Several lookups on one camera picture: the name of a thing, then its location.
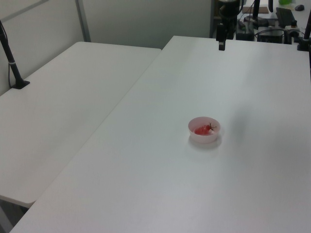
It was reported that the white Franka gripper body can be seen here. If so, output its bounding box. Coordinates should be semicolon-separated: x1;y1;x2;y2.
216;23;226;43

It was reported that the red strawberry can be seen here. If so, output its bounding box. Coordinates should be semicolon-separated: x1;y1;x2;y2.
194;122;218;135

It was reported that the pink plastic bowl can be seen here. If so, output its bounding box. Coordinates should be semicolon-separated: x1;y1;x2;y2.
188;116;222;144

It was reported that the black monitor stand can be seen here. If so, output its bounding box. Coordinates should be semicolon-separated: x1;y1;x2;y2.
243;0;268;28

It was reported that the black control box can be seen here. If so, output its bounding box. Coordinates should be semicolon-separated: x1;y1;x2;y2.
257;27;292;45

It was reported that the black keyboard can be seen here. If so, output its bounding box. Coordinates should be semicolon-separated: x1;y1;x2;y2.
276;7;296;28

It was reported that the white side table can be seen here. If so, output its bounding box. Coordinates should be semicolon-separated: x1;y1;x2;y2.
0;41;163;208

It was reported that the grey metal partition post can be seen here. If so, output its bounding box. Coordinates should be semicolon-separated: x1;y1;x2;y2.
75;0;91;42

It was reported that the black camera pole with base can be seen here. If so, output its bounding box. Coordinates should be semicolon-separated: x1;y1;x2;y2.
0;19;31;90

